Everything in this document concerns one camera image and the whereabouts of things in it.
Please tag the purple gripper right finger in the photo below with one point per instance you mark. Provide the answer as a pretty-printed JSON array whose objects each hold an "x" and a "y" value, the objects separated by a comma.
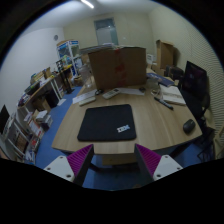
[{"x": 153, "y": 166}]

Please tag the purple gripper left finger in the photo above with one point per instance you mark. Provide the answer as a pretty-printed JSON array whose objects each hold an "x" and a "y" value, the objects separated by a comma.
[{"x": 74, "y": 167}]

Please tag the black computer mouse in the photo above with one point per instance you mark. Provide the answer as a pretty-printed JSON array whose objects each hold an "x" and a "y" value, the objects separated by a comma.
[{"x": 188, "y": 126}]

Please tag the black IBM mouse pad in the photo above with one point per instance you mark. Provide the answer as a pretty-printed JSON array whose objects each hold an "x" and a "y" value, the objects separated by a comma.
[{"x": 108, "y": 123}]

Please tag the white bookshelf with books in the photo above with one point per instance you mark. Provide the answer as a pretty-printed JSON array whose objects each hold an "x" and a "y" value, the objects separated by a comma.
[{"x": 24, "y": 141}]

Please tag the black marker pen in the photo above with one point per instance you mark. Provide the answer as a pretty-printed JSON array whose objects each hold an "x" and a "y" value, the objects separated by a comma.
[{"x": 164, "y": 103}]

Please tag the white keyboard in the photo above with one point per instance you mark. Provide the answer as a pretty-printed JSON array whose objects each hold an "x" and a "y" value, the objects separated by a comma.
[{"x": 83, "y": 96}]

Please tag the open white book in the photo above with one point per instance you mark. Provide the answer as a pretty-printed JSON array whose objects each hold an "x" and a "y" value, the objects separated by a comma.
[{"x": 172, "y": 94}]

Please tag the wooden side desk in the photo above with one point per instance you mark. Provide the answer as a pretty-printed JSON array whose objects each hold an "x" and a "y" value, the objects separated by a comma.
[{"x": 49, "y": 84}]

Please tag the white paper sheet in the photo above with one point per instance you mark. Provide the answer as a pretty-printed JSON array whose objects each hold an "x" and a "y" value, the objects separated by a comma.
[{"x": 131, "y": 91}]

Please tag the white remote control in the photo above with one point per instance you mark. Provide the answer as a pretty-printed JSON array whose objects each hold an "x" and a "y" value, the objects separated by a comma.
[{"x": 111, "y": 93}]

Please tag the blue folder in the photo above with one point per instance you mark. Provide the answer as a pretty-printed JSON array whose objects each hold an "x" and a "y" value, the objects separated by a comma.
[{"x": 161, "y": 80}]

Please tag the black monitor screen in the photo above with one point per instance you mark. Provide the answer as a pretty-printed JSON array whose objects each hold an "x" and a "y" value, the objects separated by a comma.
[{"x": 195, "y": 80}]

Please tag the large brown cardboard box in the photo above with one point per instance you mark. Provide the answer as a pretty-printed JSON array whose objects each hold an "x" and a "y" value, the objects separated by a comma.
[{"x": 118, "y": 67}]

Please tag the glass door display fridge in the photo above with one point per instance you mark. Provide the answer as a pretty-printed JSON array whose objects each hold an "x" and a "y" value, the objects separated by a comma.
[{"x": 70, "y": 51}]

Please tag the tall cardboard box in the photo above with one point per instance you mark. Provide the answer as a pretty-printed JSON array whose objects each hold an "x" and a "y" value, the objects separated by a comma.
[{"x": 165, "y": 53}]

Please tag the grey door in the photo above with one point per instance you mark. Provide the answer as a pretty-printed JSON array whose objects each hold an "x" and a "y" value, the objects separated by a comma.
[{"x": 106, "y": 31}]

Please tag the ceiling light tube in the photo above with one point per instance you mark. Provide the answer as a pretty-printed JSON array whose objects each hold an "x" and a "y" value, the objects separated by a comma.
[{"x": 86, "y": 2}]

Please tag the round wall clock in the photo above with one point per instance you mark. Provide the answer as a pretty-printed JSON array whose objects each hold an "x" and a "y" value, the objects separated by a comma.
[{"x": 55, "y": 37}]

